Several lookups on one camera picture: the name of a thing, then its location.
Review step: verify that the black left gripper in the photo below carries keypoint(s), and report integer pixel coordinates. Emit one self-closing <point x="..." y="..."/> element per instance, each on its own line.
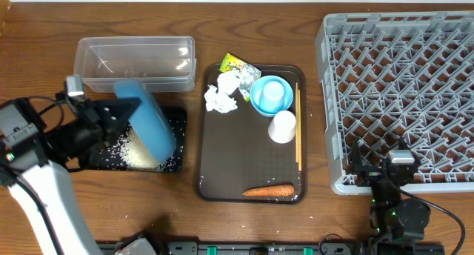
<point x="98" y="118"/>

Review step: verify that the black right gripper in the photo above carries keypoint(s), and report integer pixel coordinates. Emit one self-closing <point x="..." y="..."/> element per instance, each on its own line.
<point x="372" y="176"/>

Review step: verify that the dark blue plate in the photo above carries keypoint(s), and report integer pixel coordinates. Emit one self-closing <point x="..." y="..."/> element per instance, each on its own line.
<point x="148" y="120"/>

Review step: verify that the orange carrot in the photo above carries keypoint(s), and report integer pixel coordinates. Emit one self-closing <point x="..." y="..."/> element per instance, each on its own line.
<point x="275" y="190"/>

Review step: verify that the white tissue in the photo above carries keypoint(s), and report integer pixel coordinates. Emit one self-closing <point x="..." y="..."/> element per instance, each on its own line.
<point x="228" y="82"/>
<point x="219" y="101"/>

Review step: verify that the green snack wrapper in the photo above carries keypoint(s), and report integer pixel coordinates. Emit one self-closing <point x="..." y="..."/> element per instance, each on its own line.
<point x="247" y="73"/>

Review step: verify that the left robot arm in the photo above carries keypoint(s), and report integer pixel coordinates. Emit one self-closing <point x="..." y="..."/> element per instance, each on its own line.
<point x="34" y="165"/>

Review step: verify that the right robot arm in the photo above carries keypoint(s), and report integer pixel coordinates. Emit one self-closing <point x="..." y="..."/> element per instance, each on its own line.
<point x="399" y="222"/>

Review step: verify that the grey dishwasher rack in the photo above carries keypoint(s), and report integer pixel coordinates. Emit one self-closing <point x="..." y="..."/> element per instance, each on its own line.
<point x="391" y="76"/>

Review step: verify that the black tray bin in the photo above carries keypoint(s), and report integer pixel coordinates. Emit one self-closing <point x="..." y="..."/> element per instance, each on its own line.
<point x="110" y="159"/>

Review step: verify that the pile of white rice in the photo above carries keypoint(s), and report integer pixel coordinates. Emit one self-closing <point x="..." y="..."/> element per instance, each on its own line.
<point x="134" y="153"/>

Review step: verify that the clear plastic bin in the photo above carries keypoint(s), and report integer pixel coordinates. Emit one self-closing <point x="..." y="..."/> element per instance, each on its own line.
<point x="162" y="63"/>

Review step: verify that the wooden chopstick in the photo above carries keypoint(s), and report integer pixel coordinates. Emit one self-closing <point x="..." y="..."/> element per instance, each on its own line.
<point x="297" y="122"/>
<point x="299" y="132"/>

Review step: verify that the white cup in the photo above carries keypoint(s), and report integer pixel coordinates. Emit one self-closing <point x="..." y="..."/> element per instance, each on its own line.
<point x="282" y="128"/>

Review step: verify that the light blue cup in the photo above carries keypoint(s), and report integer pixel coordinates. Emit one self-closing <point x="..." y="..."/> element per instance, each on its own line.
<point x="272" y="97"/>

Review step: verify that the light blue bowl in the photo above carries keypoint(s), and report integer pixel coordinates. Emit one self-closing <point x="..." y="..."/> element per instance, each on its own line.
<point x="257" y="88"/>

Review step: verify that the brown serving tray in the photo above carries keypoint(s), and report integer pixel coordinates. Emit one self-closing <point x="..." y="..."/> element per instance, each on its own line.
<point x="235" y="154"/>

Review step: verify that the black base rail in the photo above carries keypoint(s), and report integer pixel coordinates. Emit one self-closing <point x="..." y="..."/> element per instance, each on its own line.
<point x="338" y="248"/>

